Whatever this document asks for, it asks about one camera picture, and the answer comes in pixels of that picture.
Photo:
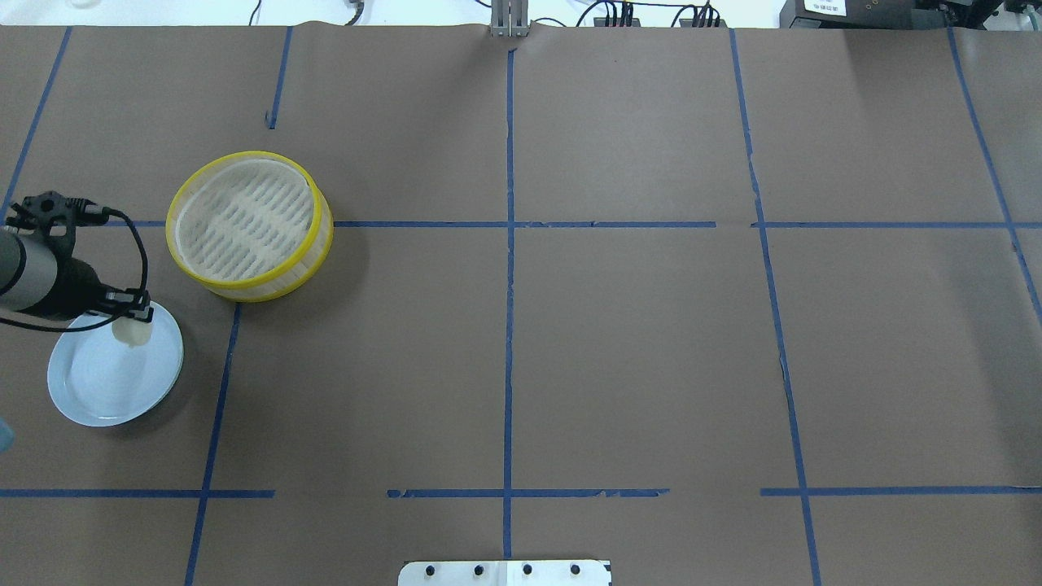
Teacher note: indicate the light blue plate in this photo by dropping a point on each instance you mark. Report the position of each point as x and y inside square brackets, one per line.
[95, 380]

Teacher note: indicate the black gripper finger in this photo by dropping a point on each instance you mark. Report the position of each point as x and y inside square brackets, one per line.
[140, 312]
[126, 297]

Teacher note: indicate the yellow round steamer basket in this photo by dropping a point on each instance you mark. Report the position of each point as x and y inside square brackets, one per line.
[250, 227]

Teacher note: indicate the far orange black connector module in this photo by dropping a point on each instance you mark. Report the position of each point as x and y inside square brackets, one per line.
[617, 14]

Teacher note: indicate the near orange black connector module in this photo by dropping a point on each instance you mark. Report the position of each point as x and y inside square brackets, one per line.
[698, 16]

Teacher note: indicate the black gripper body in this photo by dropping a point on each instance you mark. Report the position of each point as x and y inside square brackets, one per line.
[72, 287]

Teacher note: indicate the white steamed bun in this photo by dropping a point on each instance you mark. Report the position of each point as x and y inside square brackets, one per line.
[131, 332]

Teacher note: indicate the aluminium frame post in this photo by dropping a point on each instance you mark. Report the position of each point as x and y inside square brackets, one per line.
[509, 18]

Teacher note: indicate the white pedestal column with base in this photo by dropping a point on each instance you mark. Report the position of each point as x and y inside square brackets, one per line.
[507, 572]

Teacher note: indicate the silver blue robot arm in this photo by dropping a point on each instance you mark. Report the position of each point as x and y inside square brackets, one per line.
[37, 281]

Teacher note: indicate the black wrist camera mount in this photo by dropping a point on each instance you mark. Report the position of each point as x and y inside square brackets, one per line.
[54, 217]

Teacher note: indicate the black computer box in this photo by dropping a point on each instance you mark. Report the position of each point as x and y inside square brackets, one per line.
[885, 14]

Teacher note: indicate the orange black connector module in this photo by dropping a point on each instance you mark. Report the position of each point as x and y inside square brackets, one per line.
[617, 14]
[698, 16]

